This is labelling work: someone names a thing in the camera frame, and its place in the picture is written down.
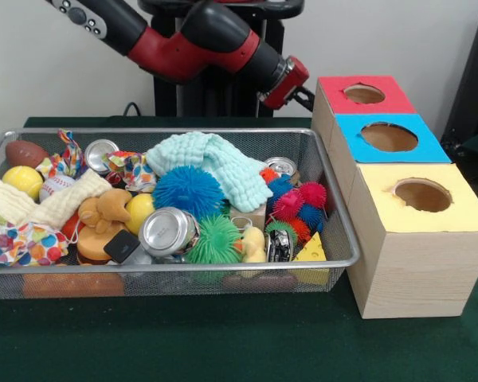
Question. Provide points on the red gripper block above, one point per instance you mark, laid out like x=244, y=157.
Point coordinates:
x=288, y=83

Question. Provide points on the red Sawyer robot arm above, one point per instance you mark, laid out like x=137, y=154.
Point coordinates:
x=195, y=44

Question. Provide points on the wooden box with three holes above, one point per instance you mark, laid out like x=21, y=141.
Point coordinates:
x=414, y=270

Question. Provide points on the mint green waffle cloth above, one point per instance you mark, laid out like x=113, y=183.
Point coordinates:
x=223, y=167

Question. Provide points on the blue spiky rubber ball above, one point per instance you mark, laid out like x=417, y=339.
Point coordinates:
x=189, y=191

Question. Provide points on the yellow cheese wedge toy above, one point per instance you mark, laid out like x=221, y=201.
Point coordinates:
x=312, y=252

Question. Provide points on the green spiky rubber ball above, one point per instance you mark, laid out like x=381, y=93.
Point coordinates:
x=217, y=240

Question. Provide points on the silver drink can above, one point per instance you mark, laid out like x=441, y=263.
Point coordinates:
x=167, y=235

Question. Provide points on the brown plush toy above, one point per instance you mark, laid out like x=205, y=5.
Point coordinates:
x=105, y=209

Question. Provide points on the dark green table cloth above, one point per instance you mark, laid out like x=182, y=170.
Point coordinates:
x=223, y=346

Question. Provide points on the cream waffle cloth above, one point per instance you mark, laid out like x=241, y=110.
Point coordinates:
x=63, y=199

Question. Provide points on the white toy baseball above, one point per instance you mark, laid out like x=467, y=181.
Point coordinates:
x=56, y=186

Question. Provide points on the brown toy football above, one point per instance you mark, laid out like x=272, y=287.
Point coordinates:
x=26, y=153

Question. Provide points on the yellow tennis ball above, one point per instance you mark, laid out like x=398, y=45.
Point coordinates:
x=22, y=181

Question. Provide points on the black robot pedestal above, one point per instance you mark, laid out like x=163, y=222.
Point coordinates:
x=167, y=101

